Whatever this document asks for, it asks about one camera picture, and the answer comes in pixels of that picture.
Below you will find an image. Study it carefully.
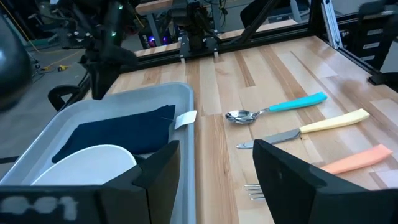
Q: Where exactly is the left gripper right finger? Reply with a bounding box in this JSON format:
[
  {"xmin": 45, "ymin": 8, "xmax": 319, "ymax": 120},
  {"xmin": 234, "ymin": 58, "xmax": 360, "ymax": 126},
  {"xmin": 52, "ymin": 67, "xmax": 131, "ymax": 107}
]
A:
[{"xmin": 252, "ymin": 139, "xmax": 374, "ymax": 224}]

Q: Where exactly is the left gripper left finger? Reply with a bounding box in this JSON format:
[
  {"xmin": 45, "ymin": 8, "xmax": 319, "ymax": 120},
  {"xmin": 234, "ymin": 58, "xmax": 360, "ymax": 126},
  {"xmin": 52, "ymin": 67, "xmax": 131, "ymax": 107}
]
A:
[{"xmin": 95, "ymin": 139, "xmax": 182, "ymax": 224}]

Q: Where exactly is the navy cloth napkin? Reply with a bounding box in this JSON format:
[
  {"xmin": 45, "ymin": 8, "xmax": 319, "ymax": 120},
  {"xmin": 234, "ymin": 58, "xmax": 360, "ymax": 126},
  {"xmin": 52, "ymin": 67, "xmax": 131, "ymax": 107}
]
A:
[{"xmin": 51, "ymin": 104, "xmax": 198, "ymax": 164}]

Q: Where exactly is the white bowl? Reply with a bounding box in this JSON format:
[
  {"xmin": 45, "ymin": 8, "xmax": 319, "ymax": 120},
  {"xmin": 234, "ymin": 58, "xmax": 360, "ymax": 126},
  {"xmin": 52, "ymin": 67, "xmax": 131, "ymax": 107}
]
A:
[{"xmin": 30, "ymin": 144, "xmax": 138, "ymax": 187}]

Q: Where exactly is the orange-handled fork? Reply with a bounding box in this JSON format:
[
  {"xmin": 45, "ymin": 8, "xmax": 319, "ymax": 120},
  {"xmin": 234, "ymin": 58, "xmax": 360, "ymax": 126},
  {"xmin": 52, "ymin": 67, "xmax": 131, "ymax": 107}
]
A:
[{"xmin": 243, "ymin": 143, "xmax": 394, "ymax": 202}]

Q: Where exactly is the yellow-handled knife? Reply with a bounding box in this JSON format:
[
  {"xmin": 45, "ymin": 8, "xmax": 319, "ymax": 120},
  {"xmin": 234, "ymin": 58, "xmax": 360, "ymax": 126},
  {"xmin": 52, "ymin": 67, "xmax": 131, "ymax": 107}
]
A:
[{"xmin": 236, "ymin": 108, "xmax": 371, "ymax": 151}]

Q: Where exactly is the teal-handled spoon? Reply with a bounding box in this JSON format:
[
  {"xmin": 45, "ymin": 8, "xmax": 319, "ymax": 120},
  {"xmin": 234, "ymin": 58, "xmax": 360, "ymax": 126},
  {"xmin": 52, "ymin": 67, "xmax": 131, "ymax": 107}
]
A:
[{"xmin": 224, "ymin": 91, "xmax": 328, "ymax": 126}]

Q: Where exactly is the grey plastic tray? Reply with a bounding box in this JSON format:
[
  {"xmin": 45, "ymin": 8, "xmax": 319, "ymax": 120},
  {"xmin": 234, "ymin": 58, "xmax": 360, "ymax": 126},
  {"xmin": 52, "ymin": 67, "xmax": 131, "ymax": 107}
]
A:
[{"xmin": 0, "ymin": 81, "xmax": 198, "ymax": 224}]

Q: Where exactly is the wooden background table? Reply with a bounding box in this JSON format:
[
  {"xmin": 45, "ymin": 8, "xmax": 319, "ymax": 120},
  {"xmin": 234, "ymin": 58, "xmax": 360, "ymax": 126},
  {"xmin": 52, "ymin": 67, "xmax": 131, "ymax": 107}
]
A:
[{"xmin": 135, "ymin": 0, "xmax": 175, "ymax": 16}]

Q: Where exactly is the silver aluminium extrusion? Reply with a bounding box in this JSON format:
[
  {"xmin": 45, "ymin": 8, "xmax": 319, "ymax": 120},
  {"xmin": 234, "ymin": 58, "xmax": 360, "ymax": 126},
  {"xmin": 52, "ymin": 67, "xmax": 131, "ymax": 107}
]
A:
[{"xmin": 320, "ymin": 0, "xmax": 344, "ymax": 50}]

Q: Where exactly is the black drawer cabinet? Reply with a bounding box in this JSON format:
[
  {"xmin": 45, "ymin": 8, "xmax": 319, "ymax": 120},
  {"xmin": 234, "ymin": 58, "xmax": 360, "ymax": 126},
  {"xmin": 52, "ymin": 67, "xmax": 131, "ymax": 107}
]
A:
[{"xmin": 354, "ymin": 0, "xmax": 398, "ymax": 74}]

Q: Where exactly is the yellow extension cable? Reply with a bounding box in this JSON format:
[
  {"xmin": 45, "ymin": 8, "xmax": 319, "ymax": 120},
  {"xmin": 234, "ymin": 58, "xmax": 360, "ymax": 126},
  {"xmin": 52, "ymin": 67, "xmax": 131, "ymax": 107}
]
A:
[{"xmin": 0, "ymin": 0, "xmax": 82, "ymax": 72}]

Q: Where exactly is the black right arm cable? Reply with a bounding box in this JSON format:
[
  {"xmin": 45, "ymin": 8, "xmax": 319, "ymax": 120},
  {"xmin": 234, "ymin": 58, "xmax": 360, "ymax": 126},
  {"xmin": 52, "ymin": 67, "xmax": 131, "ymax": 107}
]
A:
[{"xmin": 47, "ymin": 85, "xmax": 82, "ymax": 112}]

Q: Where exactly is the black aluminium table frame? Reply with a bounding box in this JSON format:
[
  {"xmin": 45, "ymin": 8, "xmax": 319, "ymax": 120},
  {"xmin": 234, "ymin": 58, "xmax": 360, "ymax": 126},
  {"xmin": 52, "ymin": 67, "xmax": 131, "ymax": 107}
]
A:
[{"xmin": 77, "ymin": 0, "xmax": 398, "ymax": 86}]

